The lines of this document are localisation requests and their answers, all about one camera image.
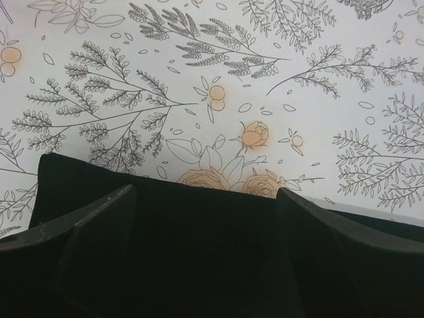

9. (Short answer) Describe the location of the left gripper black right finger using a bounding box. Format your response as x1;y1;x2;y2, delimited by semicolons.
277;188;423;317

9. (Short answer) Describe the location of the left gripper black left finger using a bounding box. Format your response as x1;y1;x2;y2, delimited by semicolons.
1;185;136;317

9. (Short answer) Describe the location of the black t shirt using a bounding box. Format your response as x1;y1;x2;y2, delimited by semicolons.
28;154;424;318

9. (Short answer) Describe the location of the floral patterned table mat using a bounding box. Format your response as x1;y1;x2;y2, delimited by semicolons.
1;1;423;236

